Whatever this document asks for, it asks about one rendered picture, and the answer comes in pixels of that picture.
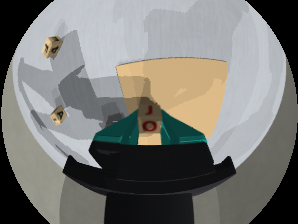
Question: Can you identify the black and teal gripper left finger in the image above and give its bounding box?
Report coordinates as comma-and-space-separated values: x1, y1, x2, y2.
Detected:
92, 109, 139, 145

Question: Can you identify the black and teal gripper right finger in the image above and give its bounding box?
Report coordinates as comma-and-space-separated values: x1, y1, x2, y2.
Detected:
160, 109, 207, 145

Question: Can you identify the tan flat mat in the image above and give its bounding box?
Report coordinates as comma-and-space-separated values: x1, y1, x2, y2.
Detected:
116, 58, 228, 138

